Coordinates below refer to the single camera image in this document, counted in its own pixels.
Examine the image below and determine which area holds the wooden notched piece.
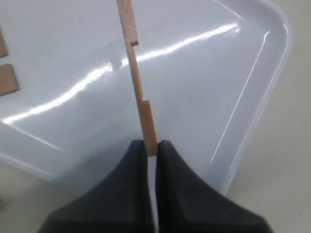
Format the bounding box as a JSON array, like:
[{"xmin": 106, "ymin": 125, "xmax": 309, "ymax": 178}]
[
  {"xmin": 0, "ymin": 29, "xmax": 19, "ymax": 96},
  {"xmin": 117, "ymin": 0, "xmax": 158, "ymax": 156}
]

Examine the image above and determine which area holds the white plastic tray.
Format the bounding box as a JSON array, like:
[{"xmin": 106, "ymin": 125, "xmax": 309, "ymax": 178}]
[{"xmin": 0, "ymin": 0, "xmax": 293, "ymax": 194}]

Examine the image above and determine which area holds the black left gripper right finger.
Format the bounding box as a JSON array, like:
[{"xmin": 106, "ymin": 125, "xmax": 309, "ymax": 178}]
[{"xmin": 155, "ymin": 140, "xmax": 270, "ymax": 233}]

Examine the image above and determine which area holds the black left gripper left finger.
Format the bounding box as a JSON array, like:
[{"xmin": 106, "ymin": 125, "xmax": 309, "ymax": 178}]
[{"xmin": 43, "ymin": 140, "xmax": 154, "ymax": 233}]

